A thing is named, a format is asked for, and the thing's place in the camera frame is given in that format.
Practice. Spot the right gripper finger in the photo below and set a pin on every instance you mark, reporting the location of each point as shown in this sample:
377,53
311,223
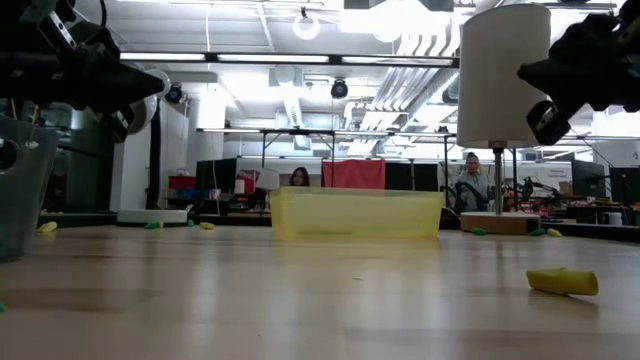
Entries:
555,62
555,87

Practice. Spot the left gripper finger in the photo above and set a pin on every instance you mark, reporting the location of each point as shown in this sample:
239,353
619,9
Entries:
130,97
130,77

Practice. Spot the yellow crayon stub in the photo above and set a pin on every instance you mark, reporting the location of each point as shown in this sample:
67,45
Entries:
206,225
554,232
562,281
47,227

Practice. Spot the yellow translucent bin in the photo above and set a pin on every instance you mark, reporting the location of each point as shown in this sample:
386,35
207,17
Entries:
355,215

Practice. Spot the table lamp white cylinder shade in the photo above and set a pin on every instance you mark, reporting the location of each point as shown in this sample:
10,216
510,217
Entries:
500,75

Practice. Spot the white sign board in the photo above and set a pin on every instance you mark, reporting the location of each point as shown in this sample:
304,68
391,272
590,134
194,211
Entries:
555,175

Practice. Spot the black monitor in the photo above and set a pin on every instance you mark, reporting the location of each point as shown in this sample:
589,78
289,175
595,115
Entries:
215,175
625,185
587,177

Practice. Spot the red storage box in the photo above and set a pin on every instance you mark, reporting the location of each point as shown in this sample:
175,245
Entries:
182,183

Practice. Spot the white gooseneck desk lamp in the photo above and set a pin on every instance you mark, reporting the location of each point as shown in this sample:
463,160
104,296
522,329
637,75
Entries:
150,216

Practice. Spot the person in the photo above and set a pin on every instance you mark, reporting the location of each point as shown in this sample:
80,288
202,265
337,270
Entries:
472,185
299,178

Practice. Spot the white mug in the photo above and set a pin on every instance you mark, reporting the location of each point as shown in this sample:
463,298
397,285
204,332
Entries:
612,218

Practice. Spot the grey translucent bin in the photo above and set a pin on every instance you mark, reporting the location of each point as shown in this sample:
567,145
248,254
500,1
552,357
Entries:
25,210

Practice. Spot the black partition panel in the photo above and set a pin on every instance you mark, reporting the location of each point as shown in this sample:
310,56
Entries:
410,176

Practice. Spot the red cloth panel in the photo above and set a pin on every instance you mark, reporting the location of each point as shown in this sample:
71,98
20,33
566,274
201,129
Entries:
350,175

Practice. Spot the black overhead frame bar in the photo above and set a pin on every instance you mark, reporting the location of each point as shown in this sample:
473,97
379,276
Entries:
275,58

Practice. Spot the long black frame rail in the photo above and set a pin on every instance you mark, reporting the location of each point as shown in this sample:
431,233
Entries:
225,219

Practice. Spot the black hanging camera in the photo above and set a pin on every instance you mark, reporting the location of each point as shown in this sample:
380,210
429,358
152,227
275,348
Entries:
339,89

